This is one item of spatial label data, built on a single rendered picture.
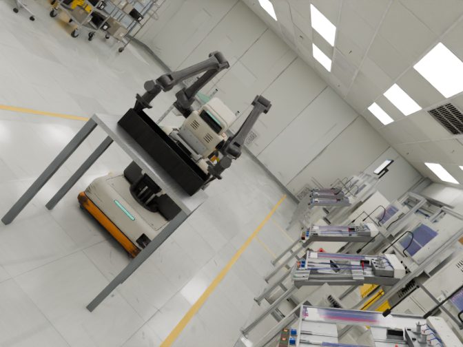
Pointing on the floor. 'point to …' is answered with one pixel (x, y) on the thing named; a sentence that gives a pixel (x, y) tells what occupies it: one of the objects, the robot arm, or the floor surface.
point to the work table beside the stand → (110, 124)
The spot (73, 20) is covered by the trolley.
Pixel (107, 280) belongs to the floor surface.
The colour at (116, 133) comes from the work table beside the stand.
